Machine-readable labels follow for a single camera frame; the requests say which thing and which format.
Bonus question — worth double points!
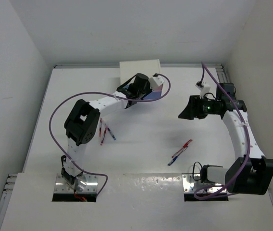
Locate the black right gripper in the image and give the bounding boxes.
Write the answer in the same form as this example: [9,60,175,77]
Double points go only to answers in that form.
[179,95,219,120]

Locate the pink drawer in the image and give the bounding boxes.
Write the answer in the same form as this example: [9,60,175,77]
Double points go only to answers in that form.
[152,84,163,94]

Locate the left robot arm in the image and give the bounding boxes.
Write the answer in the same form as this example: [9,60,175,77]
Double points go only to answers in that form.
[62,73,153,185]

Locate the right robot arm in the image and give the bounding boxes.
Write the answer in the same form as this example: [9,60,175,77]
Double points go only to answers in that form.
[178,83,273,195]

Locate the white drawer cabinet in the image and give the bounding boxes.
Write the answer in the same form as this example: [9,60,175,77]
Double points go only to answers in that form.
[119,59,161,84]

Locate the red gel pen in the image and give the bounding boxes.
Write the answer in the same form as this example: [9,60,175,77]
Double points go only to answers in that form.
[172,139,193,158]

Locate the red pen refill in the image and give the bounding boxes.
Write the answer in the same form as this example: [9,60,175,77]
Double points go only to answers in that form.
[99,118,102,137]

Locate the pink pen refill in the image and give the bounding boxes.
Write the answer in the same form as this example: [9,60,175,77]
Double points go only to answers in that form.
[100,126,108,146]

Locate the blue pen refill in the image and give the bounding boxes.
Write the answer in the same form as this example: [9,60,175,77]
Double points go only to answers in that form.
[105,123,116,141]

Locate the blue gel pen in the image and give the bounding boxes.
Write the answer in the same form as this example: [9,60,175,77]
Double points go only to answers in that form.
[167,149,185,166]

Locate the white front shelf board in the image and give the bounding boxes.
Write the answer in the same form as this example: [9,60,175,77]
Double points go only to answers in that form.
[1,173,273,231]

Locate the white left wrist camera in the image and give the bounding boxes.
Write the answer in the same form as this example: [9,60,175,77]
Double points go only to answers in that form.
[149,73,164,89]

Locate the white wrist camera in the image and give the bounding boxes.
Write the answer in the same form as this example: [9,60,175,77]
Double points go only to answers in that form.
[196,81,211,98]
[149,73,164,89]

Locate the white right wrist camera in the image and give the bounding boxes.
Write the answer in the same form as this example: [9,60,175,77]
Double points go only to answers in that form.
[196,81,211,98]

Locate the aluminium frame rail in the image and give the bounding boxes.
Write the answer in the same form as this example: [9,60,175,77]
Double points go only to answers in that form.
[217,64,267,174]

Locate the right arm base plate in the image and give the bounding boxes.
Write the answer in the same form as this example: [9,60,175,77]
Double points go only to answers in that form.
[182,174,222,194]

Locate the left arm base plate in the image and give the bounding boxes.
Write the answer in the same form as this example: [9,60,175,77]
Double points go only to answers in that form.
[54,174,98,194]

